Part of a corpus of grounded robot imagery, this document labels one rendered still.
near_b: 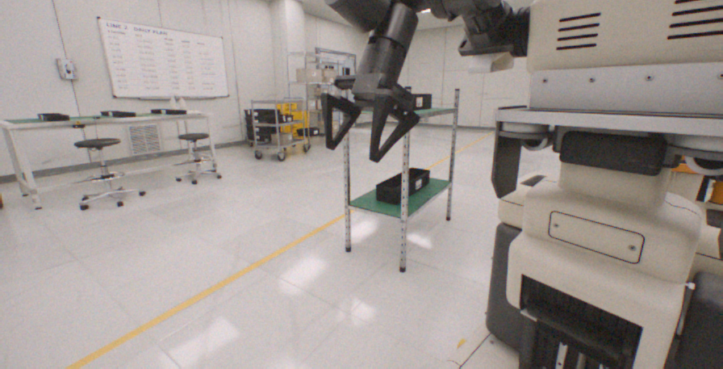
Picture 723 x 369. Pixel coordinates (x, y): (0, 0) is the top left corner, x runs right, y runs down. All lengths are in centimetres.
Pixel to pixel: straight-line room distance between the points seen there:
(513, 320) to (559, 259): 51
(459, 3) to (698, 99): 33
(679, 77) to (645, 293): 29
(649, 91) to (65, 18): 576
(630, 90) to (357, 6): 37
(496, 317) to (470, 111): 838
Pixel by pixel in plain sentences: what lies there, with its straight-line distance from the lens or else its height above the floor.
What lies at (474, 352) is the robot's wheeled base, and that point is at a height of 28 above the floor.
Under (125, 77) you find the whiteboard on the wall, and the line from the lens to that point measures 579.
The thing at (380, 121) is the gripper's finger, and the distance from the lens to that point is 33.
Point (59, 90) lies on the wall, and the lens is 564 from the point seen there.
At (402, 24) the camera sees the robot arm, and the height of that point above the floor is 115.
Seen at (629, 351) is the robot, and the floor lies 69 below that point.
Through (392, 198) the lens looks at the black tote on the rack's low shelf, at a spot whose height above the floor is 39.
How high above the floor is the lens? 107
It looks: 14 degrees down
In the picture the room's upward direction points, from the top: straight up
